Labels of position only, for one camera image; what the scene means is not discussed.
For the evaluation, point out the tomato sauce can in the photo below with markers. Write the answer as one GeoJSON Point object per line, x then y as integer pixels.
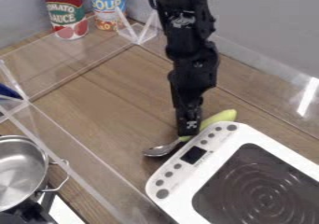
{"type": "Point", "coordinates": [67, 17]}

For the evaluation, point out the alphabet soup can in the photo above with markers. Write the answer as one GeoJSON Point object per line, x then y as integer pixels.
{"type": "Point", "coordinates": [106, 13]}

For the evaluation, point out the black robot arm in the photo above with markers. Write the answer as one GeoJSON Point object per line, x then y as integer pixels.
{"type": "Point", "coordinates": [187, 24]}

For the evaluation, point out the black stove under pot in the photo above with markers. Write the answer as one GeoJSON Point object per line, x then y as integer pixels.
{"type": "Point", "coordinates": [32, 211]}

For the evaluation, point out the green handled metal spoon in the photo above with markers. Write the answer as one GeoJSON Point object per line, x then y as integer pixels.
{"type": "Point", "coordinates": [159, 151]}

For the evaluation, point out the clear acrylic corner bracket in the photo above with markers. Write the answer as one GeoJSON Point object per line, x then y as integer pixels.
{"type": "Point", "coordinates": [138, 33]}

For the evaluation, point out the white and black stove top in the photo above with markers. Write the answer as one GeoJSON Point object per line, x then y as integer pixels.
{"type": "Point", "coordinates": [234, 176]}

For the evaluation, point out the clear acrylic left bracket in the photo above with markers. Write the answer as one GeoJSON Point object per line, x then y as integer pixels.
{"type": "Point", "coordinates": [14, 99]}

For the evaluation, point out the blue object at left edge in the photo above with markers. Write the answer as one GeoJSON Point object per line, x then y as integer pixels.
{"type": "Point", "coordinates": [8, 92]}

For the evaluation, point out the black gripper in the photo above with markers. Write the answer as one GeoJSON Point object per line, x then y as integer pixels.
{"type": "Point", "coordinates": [191, 78]}

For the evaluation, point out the stainless steel pot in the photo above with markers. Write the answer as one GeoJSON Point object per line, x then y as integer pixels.
{"type": "Point", "coordinates": [23, 172]}

